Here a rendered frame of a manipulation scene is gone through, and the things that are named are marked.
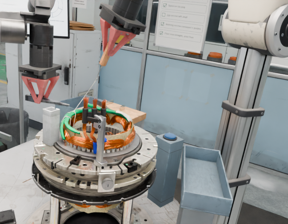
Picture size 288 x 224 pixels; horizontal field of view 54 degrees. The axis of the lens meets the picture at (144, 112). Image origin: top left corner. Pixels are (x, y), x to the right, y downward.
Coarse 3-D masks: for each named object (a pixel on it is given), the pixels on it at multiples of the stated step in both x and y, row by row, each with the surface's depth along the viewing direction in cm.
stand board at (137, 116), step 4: (108, 104) 113; (112, 104) 114; (116, 104) 114; (80, 108) 105; (112, 108) 109; (116, 108) 110; (128, 108) 111; (124, 112) 106; (128, 112) 107; (132, 112) 107; (136, 112) 108; (140, 112) 108; (144, 112) 109; (132, 116) 103; (136, 116) 104; (140, 116) 106; (144, 116) 108; (132, 120) 101; (136, 120) 104; (140, 120) 106
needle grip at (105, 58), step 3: (114, 45) 66; (105, 48) 66; (105, 51) 66; (105, 54) 66; (102, 57) 67; (105, 57) 67; (108, 57) 67; (102, 60) 67; (105, 60) 67; (99, 63) 68; (102, 63) 67; (105, 63) 67
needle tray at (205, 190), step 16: (192, 160) 85; (208, 160) 85; (192, 176) 76; (208, 176) 77; (224, 176) 71; (192, 192) 62; (208, 192) 70; (224, 192) 68; (192, 208) 63; (208, 208) 62; (224, 208) 62
